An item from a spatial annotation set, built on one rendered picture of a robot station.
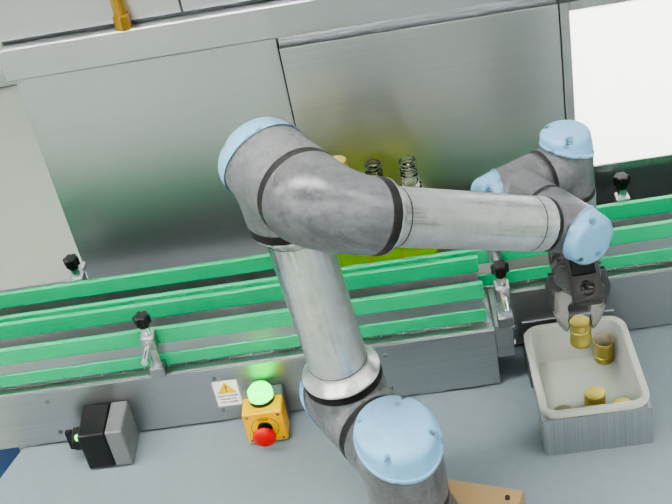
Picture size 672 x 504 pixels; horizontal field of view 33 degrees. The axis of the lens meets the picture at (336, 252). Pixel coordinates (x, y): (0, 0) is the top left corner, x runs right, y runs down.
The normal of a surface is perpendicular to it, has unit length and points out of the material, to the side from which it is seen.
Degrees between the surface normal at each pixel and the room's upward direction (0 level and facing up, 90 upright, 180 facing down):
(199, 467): 0
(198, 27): 90
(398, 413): 7
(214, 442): 0
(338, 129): 90
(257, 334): 90
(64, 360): 90
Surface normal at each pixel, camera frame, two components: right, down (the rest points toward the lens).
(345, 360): 0.46, 0.44
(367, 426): -0.10, -0.74
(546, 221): 0.55, 0.01
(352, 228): 0.14, 0.43
